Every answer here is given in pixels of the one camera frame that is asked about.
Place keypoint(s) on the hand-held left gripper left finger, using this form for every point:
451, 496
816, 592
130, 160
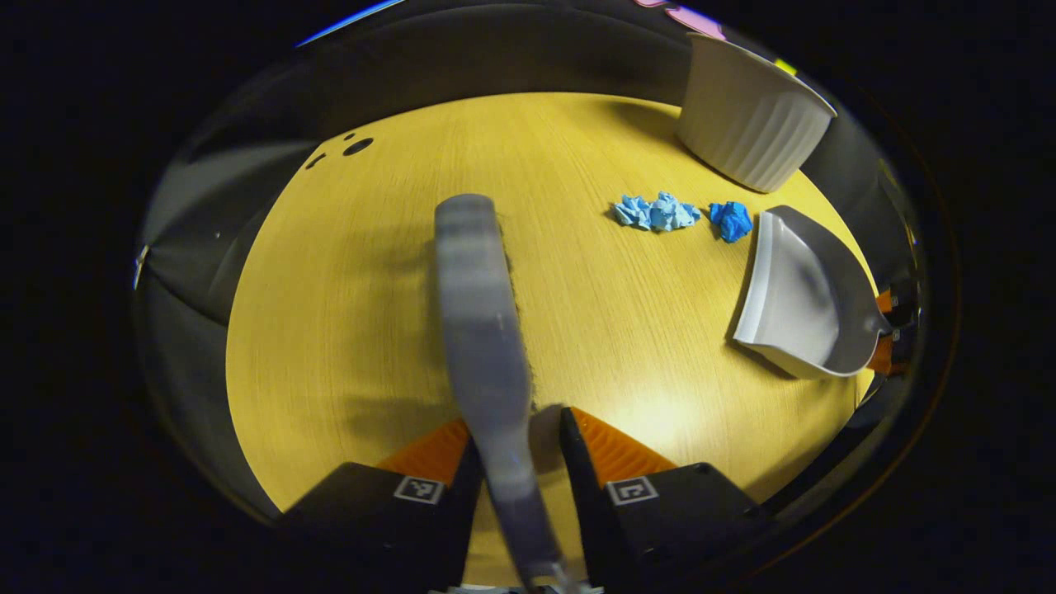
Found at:
371, 520

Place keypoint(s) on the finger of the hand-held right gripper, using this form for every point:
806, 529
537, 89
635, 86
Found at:
901, 305
895, 355

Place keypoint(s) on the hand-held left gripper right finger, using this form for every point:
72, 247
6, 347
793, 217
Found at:
594, 511

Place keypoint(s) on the grey dustpan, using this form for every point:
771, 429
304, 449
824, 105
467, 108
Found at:
796, 305

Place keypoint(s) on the dark blue paper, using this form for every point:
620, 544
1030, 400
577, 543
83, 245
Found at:
731, 221

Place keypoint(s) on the small grey broom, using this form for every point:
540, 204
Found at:
483, 330

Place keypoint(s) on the white ribbed garbage bin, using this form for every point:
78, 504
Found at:
747, 124

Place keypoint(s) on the light blue paper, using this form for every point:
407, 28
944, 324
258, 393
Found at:
657, 213

